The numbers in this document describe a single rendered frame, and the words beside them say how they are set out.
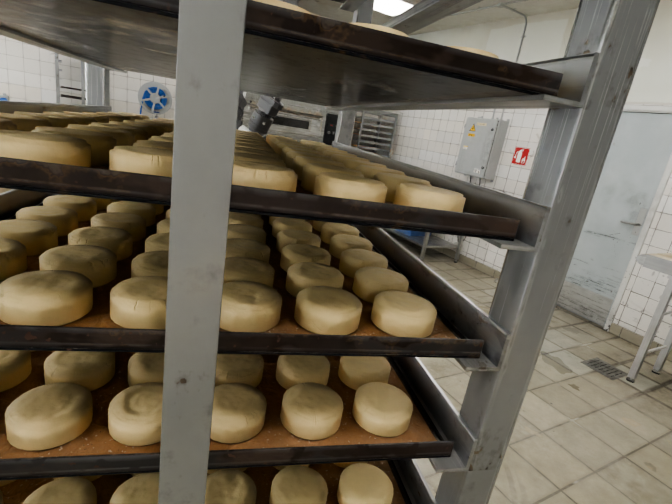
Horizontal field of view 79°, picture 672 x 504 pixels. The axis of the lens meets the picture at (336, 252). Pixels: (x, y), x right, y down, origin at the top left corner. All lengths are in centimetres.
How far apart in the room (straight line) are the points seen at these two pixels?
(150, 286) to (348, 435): 19
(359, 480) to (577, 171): 31
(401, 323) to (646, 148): 450
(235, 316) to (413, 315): 13
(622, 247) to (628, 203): 42
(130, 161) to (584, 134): 27
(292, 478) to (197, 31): 35
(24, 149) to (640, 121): 474
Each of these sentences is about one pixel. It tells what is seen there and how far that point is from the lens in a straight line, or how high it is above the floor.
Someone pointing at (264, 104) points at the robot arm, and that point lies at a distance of 180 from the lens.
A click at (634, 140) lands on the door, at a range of 480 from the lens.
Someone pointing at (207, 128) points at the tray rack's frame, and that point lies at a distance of 23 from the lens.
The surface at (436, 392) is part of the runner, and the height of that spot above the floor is 124.
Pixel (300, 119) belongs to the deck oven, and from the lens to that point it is 566.
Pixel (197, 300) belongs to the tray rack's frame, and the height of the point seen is 135.
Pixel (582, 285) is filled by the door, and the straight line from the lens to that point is 492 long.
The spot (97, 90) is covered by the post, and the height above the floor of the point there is 145.
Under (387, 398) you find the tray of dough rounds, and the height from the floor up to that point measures 124.
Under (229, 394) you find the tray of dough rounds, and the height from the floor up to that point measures 124.
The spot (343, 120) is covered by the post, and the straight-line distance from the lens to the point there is 85.
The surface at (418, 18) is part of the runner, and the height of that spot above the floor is 158.
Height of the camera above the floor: 145
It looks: 17 degrees down
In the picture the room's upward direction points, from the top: 9 degrees clockwise
